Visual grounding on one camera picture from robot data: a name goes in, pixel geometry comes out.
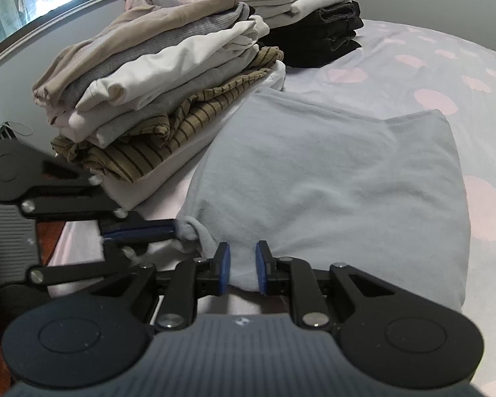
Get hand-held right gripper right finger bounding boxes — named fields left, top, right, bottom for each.
left=255, top=240, right=397, bottom=331

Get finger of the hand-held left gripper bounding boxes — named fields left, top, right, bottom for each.
left=21, top=160, right=178, bottom=236
left=27, top=232, right=178, bottom=285

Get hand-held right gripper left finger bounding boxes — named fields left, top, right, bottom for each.
left=92, top=242, right=231, bottom=331

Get light blue garment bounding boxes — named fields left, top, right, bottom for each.
left=177, top=89, right=471, bottom=313

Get pile of folded light clothes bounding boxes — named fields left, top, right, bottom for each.
left=32, top=0, right=288, bottom=211

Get white vented appliance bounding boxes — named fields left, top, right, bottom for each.
left=0, top=122, right=17, bottom=146

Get black folded pants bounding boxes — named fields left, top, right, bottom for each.
left=258, top=1, right=364, bottom=69

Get pink dotted bed sheet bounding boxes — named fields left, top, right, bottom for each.
left=45, top=17, right=496, bottom=397

